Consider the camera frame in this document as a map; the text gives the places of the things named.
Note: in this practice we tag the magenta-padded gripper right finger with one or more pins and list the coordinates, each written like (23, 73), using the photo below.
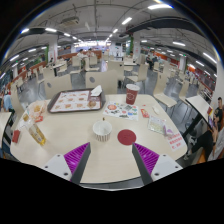
(166, 165)

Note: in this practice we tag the group of ceiling lights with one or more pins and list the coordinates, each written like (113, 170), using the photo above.
(159, 6)

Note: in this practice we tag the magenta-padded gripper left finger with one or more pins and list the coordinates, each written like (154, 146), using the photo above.
(55, 165)

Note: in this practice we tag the flat round red coaster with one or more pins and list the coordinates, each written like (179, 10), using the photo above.
(126, 137)

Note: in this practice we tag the ceiling air conditioner unit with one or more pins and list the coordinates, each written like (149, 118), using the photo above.
(70, 21)

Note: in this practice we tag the group of beige chairs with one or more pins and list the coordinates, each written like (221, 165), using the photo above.
(141, 71)

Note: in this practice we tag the small red box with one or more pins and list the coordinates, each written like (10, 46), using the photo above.
(16, 136)

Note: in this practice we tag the person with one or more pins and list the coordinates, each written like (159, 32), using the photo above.
(208, 143)
(81, 54)
(220, 102)
(149, 61)
(6, 103)
(90, 52)

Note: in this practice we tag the beige chair with round hole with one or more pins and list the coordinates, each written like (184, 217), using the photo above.
(58, 86)
(103, 81)

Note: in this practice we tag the beige neighbouring table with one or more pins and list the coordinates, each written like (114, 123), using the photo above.
(200, 105)
(4, 121)

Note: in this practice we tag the crumpled white tissue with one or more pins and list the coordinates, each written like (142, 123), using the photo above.
(156, 110)

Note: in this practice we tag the clear plastic paper packet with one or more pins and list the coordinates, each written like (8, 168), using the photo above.
(156, 125)

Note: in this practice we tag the white paper napkin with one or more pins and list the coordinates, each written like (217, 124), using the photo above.
(96, 91)

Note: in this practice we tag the white patterned paper cup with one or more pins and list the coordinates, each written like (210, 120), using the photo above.
(102, 131)

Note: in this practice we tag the colourful printed flyer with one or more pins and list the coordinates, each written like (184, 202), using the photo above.
(120, 110)

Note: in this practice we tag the red sauce packet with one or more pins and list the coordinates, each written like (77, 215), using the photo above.
(144, 113)
(39, 118)

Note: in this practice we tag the brown food tray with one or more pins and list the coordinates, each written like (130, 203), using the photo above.
(66, 103)

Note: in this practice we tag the tall red paper cup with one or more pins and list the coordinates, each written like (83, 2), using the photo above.
(132, 95)

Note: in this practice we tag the small purple packet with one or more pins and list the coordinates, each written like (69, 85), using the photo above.
(168, 131)

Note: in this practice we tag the crumpled food wrapper bag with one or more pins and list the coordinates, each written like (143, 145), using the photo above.
(36, 110)

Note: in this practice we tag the white red-text table sticker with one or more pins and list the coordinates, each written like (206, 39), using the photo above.
(175, 141)

